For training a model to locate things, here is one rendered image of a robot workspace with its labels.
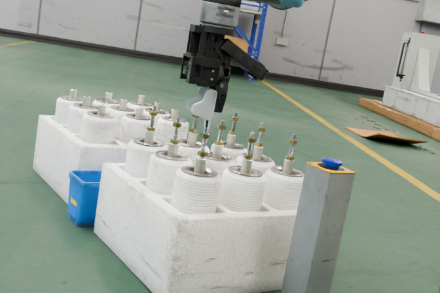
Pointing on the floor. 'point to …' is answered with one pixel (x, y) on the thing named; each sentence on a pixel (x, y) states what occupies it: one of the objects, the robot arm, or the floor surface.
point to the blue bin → (83, 197)
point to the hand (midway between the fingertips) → (211, 127)
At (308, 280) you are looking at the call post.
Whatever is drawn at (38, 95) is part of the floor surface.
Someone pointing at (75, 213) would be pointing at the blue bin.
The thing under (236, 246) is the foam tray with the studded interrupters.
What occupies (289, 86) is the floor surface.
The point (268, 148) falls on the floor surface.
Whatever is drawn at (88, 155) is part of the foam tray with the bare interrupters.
